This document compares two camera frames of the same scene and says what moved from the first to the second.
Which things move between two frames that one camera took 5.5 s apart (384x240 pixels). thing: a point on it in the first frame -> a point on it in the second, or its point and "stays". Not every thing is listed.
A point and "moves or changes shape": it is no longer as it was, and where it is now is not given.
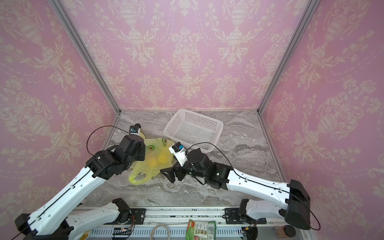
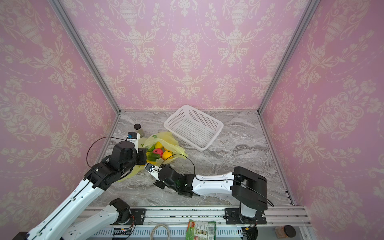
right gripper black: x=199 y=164 -> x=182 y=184
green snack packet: x=201 y=230 stays
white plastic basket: x=193 y=131 moves or changes shape
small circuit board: x=121 y=231 stays
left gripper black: x=143 y=152 stays
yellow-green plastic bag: x=158 y=156 moves or changes shape
